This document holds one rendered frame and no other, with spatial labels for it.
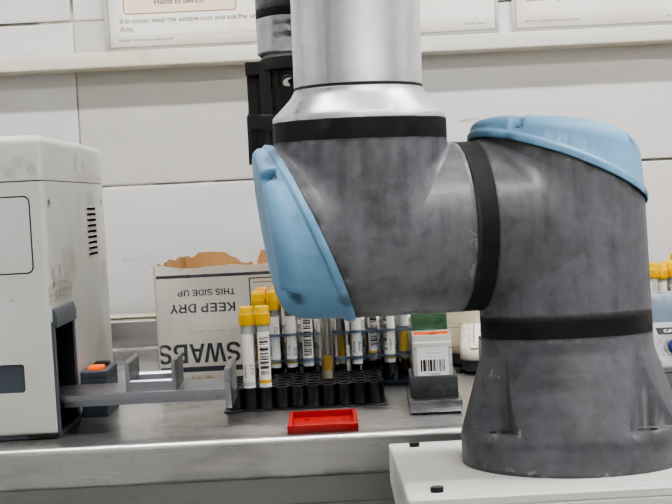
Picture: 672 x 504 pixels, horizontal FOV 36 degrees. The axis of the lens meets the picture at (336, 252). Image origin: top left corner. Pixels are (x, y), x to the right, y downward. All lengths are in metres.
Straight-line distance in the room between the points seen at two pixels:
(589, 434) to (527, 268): 0.11
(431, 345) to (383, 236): 0.45
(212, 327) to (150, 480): 0.35
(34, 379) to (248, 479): 0.23
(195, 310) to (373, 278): 0.70
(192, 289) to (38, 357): 0.32
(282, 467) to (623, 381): 0.42
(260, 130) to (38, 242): 0.26
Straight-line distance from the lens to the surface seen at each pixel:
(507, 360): 0.70
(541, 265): 0.68
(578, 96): 1.71
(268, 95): 1.14
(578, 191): 0.68
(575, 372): 0.68
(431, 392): 1.09
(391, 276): 0.66
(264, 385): 1.13
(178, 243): 1.68
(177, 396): 1.06
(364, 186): 0.64
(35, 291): 1.06
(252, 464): 1.01
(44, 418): 1.08
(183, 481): 1.02
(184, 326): 1.34
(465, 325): 1.33
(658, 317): 1.20
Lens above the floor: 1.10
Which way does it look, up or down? 3 degrees down
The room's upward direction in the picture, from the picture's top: 3 degrees counter-clockwise
